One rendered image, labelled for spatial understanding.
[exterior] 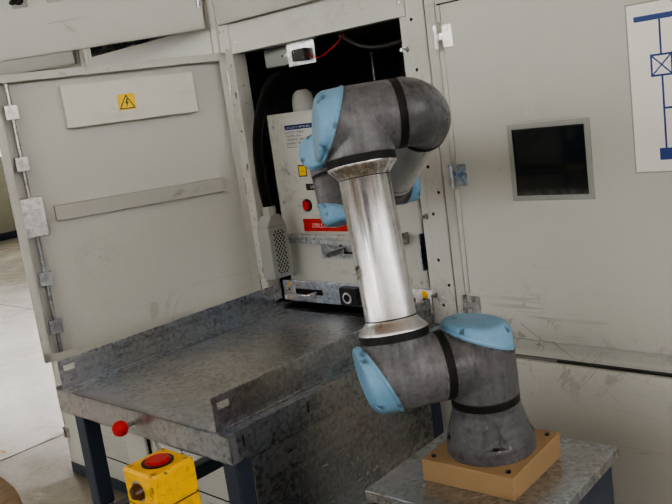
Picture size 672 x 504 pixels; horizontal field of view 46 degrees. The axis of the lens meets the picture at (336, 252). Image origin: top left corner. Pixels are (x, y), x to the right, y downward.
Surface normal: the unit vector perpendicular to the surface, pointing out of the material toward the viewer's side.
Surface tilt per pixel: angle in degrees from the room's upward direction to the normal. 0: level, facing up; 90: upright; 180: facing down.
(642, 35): 90
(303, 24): 90
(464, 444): 74
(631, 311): 90
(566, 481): 0
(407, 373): 80
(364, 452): 90
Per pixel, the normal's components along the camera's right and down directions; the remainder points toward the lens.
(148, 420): -0.67, 0.22
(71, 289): 0.44, 0.11
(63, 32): -0.14, 0.20
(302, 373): 0.73, 0.03
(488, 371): 0.18, 0.18
